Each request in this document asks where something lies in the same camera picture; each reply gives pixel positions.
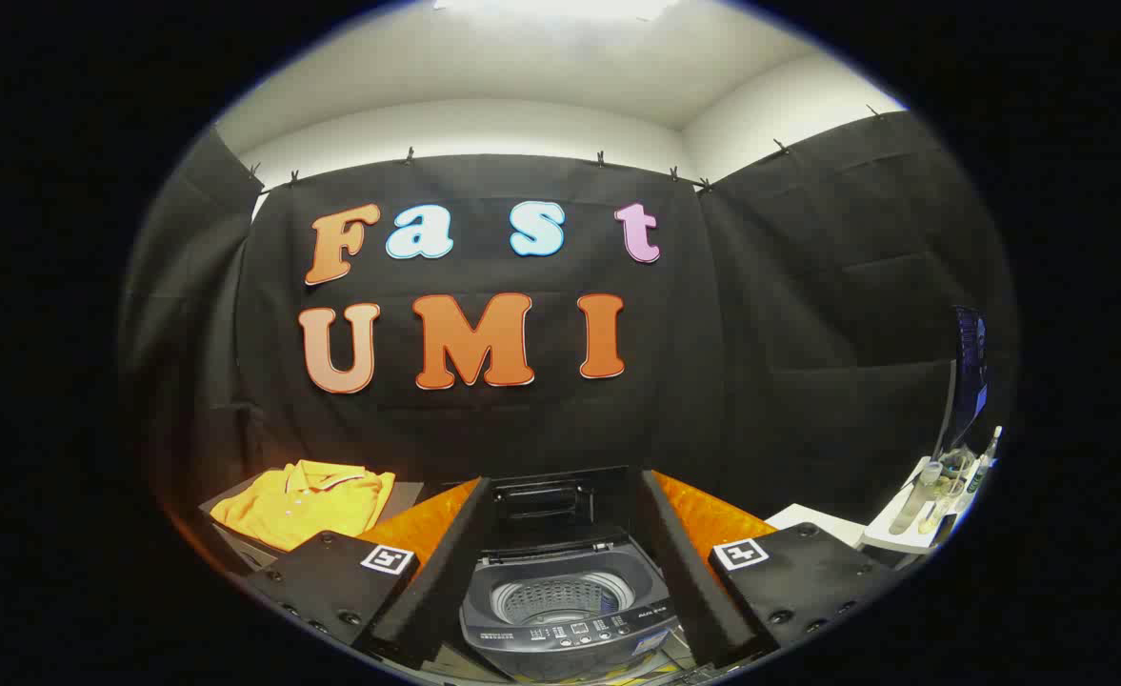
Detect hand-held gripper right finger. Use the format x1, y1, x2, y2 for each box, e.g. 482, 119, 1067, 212
638, 469, 904, 670

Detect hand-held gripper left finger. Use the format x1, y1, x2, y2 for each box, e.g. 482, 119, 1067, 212
241, 476, 495, 670

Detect grey washing machine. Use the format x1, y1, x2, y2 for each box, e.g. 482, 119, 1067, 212
458, 465, 687, 683

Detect yellow polo shirt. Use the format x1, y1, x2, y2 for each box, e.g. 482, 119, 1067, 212
210, 460, 397, 553

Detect grey cabinet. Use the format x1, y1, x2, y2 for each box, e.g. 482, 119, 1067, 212
198, 476, 428, 575

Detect white tray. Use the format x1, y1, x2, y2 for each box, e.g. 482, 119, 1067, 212
858, 455, 999, 555

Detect clear glass bottle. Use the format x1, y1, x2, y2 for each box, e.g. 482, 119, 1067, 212
889, 460, 944, 536

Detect computer monitor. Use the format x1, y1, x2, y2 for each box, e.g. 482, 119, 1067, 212
936, 305, 991, 460

